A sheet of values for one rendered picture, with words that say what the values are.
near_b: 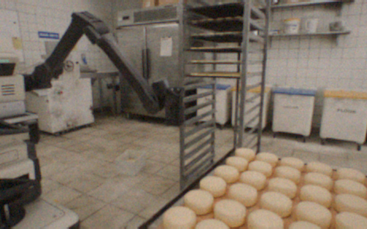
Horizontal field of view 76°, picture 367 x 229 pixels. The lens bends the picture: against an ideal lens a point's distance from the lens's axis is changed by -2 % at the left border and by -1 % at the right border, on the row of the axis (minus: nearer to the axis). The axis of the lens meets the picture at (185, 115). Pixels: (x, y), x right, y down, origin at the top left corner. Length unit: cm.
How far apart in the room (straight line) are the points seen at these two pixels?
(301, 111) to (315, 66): 91
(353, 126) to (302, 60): 129
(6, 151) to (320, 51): 404
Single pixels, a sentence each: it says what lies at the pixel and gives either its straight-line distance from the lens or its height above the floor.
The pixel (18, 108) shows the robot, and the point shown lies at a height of 94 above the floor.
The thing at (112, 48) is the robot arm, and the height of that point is 120.
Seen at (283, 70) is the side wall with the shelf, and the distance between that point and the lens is 434.
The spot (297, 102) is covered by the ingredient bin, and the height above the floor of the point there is 58.
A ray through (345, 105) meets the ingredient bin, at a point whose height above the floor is 60.
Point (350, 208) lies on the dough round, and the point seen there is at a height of 92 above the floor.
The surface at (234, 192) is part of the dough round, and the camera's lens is 45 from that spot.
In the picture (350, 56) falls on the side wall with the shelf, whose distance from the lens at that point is 432.
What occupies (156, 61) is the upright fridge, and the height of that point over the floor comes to 114.
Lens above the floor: 115
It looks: 13 degrees down
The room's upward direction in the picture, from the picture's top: straight up
